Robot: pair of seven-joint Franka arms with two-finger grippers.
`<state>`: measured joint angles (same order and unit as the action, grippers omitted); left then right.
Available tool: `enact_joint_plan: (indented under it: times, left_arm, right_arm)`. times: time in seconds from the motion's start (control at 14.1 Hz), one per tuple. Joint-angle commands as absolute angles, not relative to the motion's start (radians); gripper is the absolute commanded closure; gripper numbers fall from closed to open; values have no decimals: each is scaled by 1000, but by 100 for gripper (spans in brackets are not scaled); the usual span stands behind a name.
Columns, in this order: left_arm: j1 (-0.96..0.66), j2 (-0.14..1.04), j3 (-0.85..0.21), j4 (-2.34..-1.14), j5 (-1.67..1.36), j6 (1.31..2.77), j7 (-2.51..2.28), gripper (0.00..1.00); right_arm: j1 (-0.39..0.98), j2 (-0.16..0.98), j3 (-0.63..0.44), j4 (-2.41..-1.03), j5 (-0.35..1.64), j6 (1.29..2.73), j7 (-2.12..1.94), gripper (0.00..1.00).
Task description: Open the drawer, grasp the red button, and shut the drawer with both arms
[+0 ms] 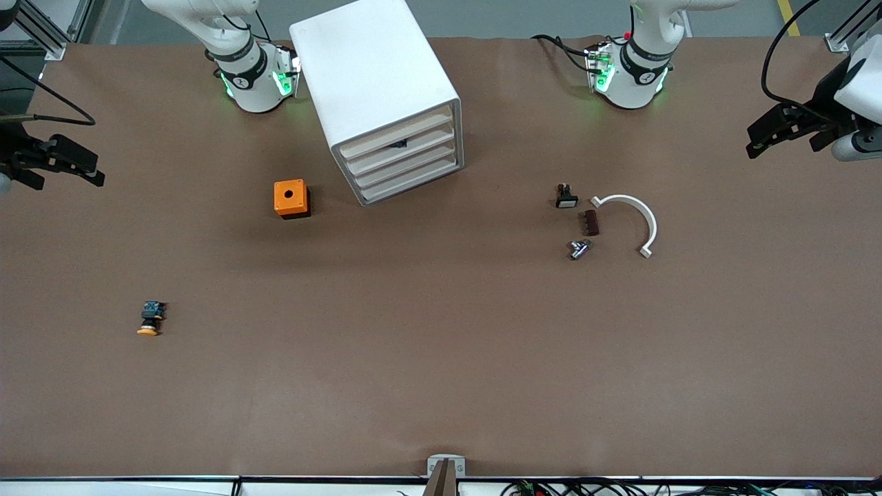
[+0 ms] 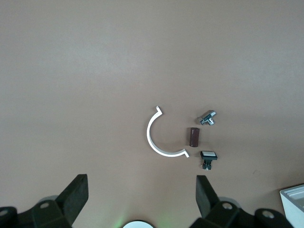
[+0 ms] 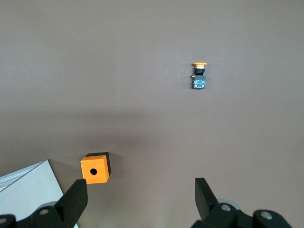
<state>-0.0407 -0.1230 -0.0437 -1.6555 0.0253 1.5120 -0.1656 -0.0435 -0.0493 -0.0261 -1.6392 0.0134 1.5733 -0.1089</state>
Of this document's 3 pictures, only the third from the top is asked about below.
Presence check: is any yellow mushroom push button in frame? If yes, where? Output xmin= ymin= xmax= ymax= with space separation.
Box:
xmin=190 ymin=62 xmax=209 ymax=90

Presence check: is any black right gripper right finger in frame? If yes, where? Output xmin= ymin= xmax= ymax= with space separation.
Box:
xmin=191 ymin=177 xmax=292 ymax=228

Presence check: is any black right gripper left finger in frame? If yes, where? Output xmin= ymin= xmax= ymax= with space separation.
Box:
xmin=0 ymin=179 xmax=88 ymax=228

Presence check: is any white drawer cabinet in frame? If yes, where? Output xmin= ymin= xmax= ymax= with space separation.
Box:
xmin=0 ymin=159 xmax=79 ymax=228

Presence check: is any white sliding drawer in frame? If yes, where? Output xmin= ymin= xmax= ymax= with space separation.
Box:
xmin=0 ymin=161 xmax=49 ymax=193

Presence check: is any orange button enclosure box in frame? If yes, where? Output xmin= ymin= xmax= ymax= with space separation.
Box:
xmin=80 ymin=152 xmax=112 ymax=184

